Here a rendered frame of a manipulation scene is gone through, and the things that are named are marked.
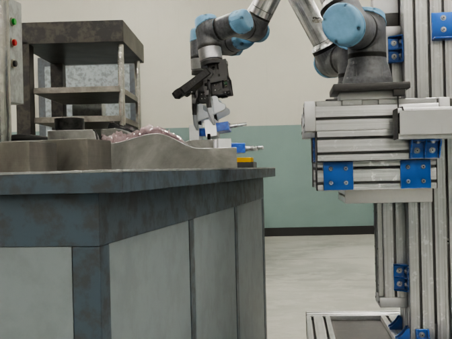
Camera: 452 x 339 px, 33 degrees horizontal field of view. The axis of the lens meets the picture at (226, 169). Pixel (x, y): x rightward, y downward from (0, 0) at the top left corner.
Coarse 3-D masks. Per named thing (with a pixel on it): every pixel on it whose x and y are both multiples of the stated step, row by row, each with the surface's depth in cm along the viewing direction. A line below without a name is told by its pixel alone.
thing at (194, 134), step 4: (192, 128) 272; (200, 128) 271; (204, 128) 271; (192, 132) 272; (196, 132) 271; (200, 132) 271; (204, 132) 271; (192, 136) 272; (196, 136) 271; (200, 136) 272; (204, 136) 273
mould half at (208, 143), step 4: (108, 128) 243; (112, 128) 242; (116, 128) 242; (104, 132) 243; (108, 132) 242; (112, 132) 242; (124, 132) 241; (128, 132) 243; (192, 140) 237; (196, 140) 237; (200, 140) 237; (204, 140) 237; (208, 140) 236; (212, 140) 236; (188, 144) 237; (192, 144) 237; (196, 144) 237; (200, 144) 237; (204, 144) 237; (208, 144) 236; (212, 144) 236
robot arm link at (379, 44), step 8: (368, 8) 227; (376, 8) 228; (376, 16) 228; (384, 16) 230; (376, 24) 224; (384, 24) 230; (376, 32) 224; (384, 32) 230; (376, 40) 227; (384, 40) 230; (368, 48) 227; (376, 48) 228; (384, 48) 230
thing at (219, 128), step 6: (204, 120) 241; (216, 120) 242; (204, 126) 241; (210, 126) 241; (216, 126) 241; (222, 126) 240; (228, 126) 240; (234, 126) 241; (210, 132) 241; (216, 132) 240; (222, 132) 242; (228, 132) 243; (216, 138) 244
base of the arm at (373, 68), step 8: (352, 56) 230; (360, 56) 228; (368, 56) 227; (376, 56) 228; (384, 56) 230; (352, 64) 230; (360, 64) 228; (368, 64) 227; (376, 64) 227; (384, 64) 229; (352, 72) 230; (360, 72) 227; (368, 72) 226; (376, 72) 226; (384, 72) 229; (344, 80) 231; (352, 80) 228; (360, 80) 226; (368, 80) 226; (376, 80) 226; (384, 80) 227; (392, 80) 230
